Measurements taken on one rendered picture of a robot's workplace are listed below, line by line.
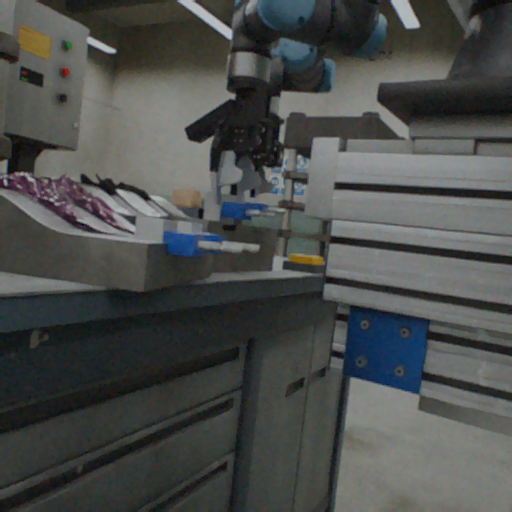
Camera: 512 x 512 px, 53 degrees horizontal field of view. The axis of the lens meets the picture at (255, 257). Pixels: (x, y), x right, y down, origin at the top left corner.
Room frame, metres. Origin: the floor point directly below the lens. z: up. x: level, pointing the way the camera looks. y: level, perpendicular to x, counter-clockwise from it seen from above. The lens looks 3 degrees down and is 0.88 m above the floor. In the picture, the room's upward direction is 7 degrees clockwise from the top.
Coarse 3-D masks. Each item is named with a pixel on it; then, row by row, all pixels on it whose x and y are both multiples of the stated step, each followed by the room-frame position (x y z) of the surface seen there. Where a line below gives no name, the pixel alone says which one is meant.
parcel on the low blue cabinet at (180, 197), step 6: (174, 192) 8.36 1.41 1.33; (180, 192) 8.30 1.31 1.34; (186, 192) 8.26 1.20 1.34; (192, 192) 8.23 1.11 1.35; (198, 192) 8.37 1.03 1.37; (174, 198) 8.35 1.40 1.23; (180, 198) 8.29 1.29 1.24; (186, 198) 8.25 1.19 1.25; (192, 198) 8.25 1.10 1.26; (198, 198) 8.37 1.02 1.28; (174, 204) 8.37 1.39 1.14; (180, 204) 8.30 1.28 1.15; (186, 204) 8.25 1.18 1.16; (192, 204) 8.27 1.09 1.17; (198, 204) 8.40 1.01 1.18
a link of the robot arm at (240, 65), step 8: (232, 56) 0.89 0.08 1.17; (240, 56) 0.88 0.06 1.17; (248, 56) 0.88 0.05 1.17; (256, 56) 0.88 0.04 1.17; (232, 64) 0.89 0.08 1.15; (240, 64) 0.88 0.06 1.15; (248, 64) 0.88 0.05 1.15; (256, 64) 0.88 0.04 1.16; (264, 64) 0.89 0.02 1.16; (232, 72) 0.89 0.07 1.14; (240, 72) 0.88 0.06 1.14; (248, 72) 0.88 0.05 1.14; (256, 72) 0.88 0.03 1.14; (264, 72) 0.89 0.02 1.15; (256, 80) 0.89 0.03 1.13; (264, 80) 0.90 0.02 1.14
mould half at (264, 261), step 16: (96, 192) 1.02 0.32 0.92; (128, 192) 1.14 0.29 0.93; (144, 208) 1.09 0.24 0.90; (176, 208) 1.21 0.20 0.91; (208, 224) 0.86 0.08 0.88; (240, 224) 0.96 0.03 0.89; (240, 240) 0.96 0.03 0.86; (256, 240) 1.02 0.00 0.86; (272, 240) 1.08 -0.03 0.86; (224, 256) 0.92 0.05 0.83; (240, 256) 0.97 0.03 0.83; (256, 256) 1.02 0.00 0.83; (272, 256) 1.08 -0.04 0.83
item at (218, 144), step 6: (216, 132) 0.89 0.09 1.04; (222, 132) 0.90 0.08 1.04; (216, 138) 0.89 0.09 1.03; (222, 138) 0.89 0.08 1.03; (216, 144) 0.88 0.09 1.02; (222, 144) 0.89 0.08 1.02; (210, 150) 0.89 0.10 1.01; (216, 150) 0.88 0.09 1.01; (210, 156) 0.89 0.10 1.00; (216, 156) 0.89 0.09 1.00; (210, 162) 0.89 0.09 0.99; (216, 162) 0.89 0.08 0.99; (210, 168) 0.89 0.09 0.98; (216, 168) 0.89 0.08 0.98
